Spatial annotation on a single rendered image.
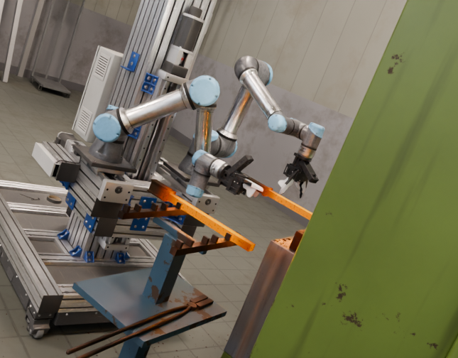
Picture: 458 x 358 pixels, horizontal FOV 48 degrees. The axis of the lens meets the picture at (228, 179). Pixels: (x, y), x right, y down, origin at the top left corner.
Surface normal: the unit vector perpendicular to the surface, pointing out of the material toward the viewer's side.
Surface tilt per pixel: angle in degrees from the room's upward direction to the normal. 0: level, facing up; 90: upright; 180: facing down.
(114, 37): 90
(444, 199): 90
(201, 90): 85
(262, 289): 90
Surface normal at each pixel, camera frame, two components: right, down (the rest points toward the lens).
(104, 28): 0.58, 0.40
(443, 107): -0.56, -0.03
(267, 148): -0.74, -0.13
